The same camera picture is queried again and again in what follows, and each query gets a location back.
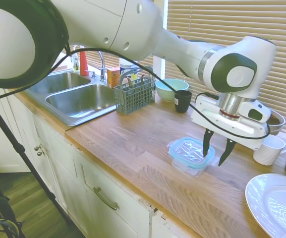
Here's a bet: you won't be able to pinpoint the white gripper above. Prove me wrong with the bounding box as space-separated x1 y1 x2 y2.
191 93 270 167

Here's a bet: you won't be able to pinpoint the clear lid with teal seal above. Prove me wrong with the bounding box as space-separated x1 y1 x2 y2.
167 136 219 172

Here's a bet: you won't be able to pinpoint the clear glass food container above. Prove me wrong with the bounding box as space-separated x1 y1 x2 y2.
171 148 217 177

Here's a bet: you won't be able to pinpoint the white tapered mug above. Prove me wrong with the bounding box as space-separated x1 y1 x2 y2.
253 134 286 166

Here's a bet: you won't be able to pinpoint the black mug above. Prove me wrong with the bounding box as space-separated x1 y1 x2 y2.
174 90 192 114

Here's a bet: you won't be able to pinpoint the grey bowl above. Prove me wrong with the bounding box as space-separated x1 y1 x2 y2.
268 109 286 136

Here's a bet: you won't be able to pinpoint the mint green bowl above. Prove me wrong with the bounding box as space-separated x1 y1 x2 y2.
155 78 190 103

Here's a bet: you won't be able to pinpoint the white plate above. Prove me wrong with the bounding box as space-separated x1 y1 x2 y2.
244 173 286 238

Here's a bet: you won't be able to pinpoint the grey plastic cutlery basket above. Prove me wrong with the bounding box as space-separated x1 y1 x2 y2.
114 65 158 116

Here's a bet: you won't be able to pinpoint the white wipes canister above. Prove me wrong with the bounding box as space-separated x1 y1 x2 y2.
119 57 139 82

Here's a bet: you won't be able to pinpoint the orange cardboard box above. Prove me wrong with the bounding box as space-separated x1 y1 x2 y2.
107 66 121 89

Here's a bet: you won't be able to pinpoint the beige window blind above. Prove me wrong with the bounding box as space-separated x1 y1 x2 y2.
85 51 156 72
167 0 286 136

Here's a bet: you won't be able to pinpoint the chrome faucet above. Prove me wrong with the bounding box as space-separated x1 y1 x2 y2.
69 44 108 82

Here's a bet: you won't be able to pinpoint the stainless steel sink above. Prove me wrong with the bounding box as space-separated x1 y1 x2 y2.
23 71 120 127

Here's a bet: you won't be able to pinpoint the white base cabinets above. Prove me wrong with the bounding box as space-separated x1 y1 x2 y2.
0 86 183 238

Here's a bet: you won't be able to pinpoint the red spray bottle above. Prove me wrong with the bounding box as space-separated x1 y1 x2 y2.
79 51 90 77

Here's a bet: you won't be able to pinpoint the clear dish soap bottle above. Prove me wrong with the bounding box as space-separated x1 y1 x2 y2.
70 53 81 73

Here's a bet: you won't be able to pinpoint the metal bar drawer handle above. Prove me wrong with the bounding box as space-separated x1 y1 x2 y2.
93 187 120 211

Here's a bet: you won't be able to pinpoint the black camera stand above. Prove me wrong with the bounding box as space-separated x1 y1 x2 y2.
0 88 72 238

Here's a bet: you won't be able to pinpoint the bundle of cables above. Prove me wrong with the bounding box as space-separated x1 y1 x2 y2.
0 218 22 238

